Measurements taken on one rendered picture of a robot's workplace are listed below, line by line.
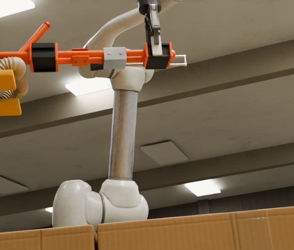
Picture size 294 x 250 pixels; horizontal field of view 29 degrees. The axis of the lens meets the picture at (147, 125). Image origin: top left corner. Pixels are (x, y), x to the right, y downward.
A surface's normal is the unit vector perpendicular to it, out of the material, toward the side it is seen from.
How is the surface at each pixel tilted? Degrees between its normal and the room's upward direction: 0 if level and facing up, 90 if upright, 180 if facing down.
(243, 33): 180
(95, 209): 96
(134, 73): 115
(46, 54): 90
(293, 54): 90
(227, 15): 180
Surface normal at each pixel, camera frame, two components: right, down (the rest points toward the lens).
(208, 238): 0.00, -0.37
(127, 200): 0.46, -0.09
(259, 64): -0.33, -0.32
